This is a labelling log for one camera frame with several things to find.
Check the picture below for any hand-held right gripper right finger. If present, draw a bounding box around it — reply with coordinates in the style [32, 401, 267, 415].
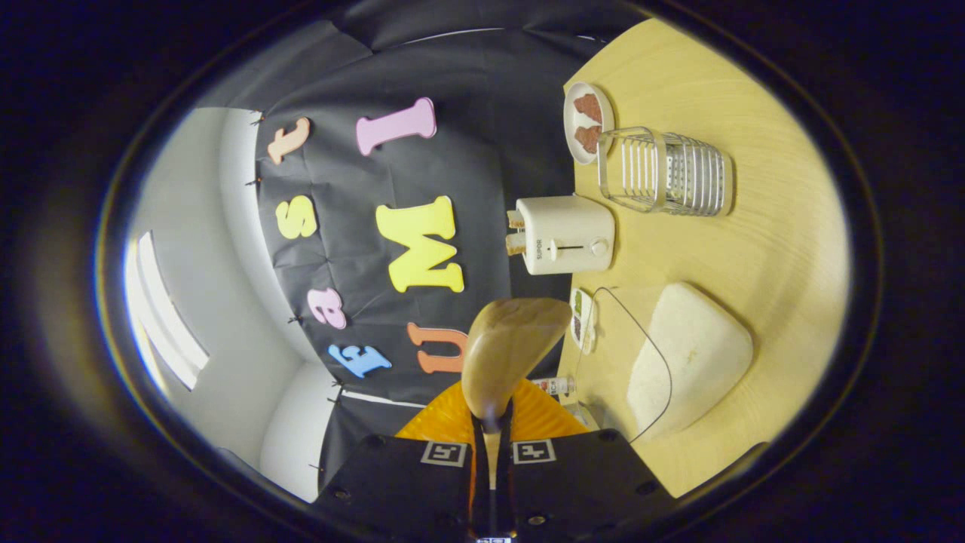
[494, 377, 676, 542]

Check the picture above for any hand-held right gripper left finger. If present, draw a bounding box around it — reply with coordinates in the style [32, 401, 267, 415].
[313, 381, 495, 542]

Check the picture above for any wooden spoon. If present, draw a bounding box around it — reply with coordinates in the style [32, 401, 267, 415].
[461, 297, 574, 499]

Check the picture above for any wire chopstick holder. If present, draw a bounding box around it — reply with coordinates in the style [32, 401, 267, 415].
[597, 126, 734, 218]

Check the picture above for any white divided grain dish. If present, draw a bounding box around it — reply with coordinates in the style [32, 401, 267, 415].
[569, 288, 598, 355]

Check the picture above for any white toaster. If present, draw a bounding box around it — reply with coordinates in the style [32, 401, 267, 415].
[516, 195, 616, 276]

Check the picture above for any large ceiling light panel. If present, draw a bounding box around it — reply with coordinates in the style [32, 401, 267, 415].
[124, 230, 210, 394]

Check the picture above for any white round plate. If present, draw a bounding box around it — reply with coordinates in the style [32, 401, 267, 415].
[563, 81, 615, 165]

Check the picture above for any black backdrop cloth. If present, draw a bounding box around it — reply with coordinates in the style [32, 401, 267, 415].
[200, 0, 649, 491]

